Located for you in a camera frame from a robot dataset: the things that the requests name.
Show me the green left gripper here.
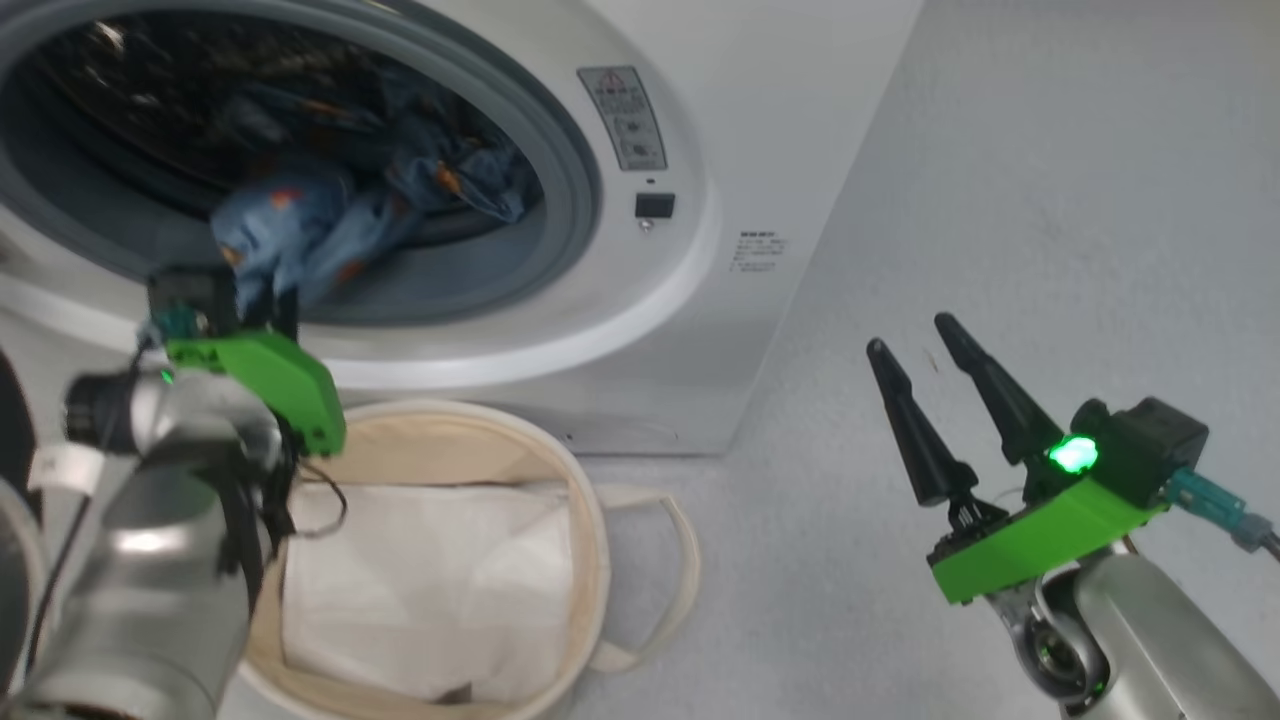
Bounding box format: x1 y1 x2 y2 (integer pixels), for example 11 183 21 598
162 285 349 459

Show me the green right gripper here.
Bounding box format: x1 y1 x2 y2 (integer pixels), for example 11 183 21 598
865 311 1171 607

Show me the blue denim garment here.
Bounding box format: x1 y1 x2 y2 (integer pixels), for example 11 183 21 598
208 60 543 313

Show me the cream fabric laundry basket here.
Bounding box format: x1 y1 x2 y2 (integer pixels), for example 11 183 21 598
232 398 702 720

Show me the white front-load washing machine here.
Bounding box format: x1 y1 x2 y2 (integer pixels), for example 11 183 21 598
0 0 927 459

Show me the white folded cloth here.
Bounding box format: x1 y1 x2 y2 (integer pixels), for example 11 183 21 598
279 482 577 707

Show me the grey warning sticker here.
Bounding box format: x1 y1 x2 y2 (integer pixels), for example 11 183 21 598
576 64 670 174

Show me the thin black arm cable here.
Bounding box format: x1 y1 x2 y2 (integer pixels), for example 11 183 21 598
228 438 350 542

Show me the teal plug camera cable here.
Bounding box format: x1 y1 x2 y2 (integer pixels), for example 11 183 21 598
1164 467 1280 557

